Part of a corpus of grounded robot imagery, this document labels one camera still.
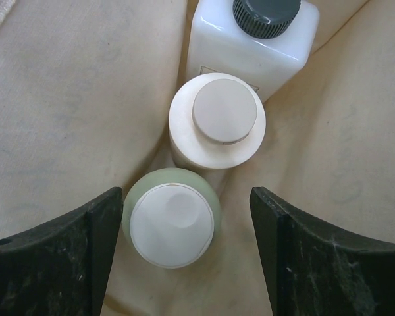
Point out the green bottle white cap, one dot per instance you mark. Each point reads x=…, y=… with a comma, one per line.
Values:
x=171, y=217

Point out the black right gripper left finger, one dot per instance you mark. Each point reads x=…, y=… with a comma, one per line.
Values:
x=62, y=267

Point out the white square bottle dark cap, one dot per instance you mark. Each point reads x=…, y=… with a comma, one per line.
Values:
x=264, y=43

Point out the beige bottle beige cap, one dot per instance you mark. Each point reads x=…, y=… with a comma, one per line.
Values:
x=216, y=122

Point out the cream floral canvas bag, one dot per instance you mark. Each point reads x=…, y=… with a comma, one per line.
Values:
x=85, y=88

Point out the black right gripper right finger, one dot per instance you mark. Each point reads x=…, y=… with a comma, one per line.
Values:
x=312, y=267

